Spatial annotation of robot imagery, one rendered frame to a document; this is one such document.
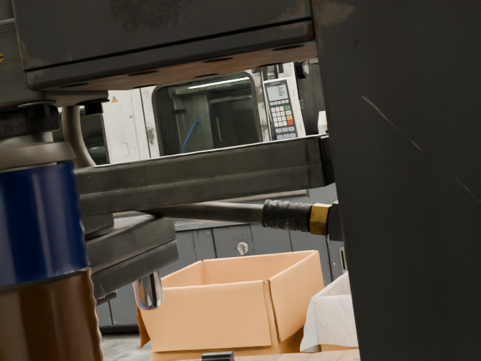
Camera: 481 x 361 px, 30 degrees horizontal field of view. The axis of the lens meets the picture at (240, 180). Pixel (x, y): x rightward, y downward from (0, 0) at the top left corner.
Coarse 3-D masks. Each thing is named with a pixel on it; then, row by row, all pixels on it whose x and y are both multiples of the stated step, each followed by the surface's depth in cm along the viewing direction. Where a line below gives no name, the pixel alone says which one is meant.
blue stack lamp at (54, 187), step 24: (48, 168) 27; (72, 168) 29; (0, 192) 27; (24, 192) 27; (48, 192) 27; (72, 192) 28; (0, 216) 27; (24, 216) 27; (48, 216) 27; (72, 216) 28; (0, 240) 27; (24, 240) 27; (48, 240) 27; (72, 240) 28; (0, 264) 27; (24, 264) 27; (48, 264) 27; (72, 264) 28
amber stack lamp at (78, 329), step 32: (0, 288) 28; (32, 288) 27; (64, 288) 28; (0, 320) 27; (32, 320) 27; (64, 320) 27; (96, 320) 29; (0, 352) 27; (32, 352) 27; (64, 352) 27; (96, 352) 28
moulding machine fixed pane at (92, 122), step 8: (80, 112) 572; (80, 120) 572; (88, 120) 570; (96, 120) 568; (88, 128) 571; (96, 128) 569; (56, 136) 580; (88, 136) 571; (96, 136) 569; (88, 144) 572; (96, 144) 570; (104, 144) 568; (88, 152) 573; (96, 152) 570; (104, 152) 568; (64, 160) 580; (96, 160) 571; (104, 160) 569
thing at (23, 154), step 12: (12, 144) 28; (24, 144) 28; (36, 144) 27; (48, 144) 28; (60, 144) 28; (0, 156) 27; (12, 156) 27; (24, 156) 27; (36, 156) 27; (48, 156) 27; (60, 156) 28; (72, 156) 28; (0, 168) 27
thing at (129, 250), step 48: (0, 144) 56; (288, 144) 48; (96, 192) 51; (144, 192) 50; (192, 192) 49; (240, 192) 49; (96, 240) 54; (144, 240) 60; (96, 288) 53; (144, 288) 63
